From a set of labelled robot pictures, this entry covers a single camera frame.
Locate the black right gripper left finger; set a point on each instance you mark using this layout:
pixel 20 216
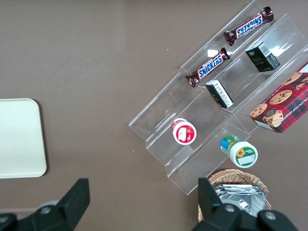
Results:
pixel 72 199

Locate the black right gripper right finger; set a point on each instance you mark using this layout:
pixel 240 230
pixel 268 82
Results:
pixel 211 207

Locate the small wicker basket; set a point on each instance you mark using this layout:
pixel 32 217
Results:
pixel 237 176

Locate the beige plastic tray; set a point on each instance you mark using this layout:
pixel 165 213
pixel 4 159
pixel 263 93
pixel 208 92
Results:
pixel 19 139

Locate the silver foil wrapped pack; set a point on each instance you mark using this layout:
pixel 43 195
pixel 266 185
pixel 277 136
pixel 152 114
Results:
pixel 243 199

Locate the green lid yogurt cup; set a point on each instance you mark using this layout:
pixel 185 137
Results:
pixel 241 154

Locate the red lid yogurt cup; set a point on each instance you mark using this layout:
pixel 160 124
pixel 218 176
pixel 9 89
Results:
pixel 184 132

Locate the clear acrylic stepped stand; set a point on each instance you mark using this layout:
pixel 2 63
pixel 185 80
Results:
pixel 168 113
pixel 240 65

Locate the small black carton box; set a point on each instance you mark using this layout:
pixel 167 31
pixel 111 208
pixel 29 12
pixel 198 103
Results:
pixel 262 57
pixel 220 93

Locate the red tartan cookie box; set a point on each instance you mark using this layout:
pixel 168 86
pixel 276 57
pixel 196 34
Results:
pixel 281 103

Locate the Snickers chocolate bar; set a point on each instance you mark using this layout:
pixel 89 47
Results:
pixel 209 67
pixel 249 26

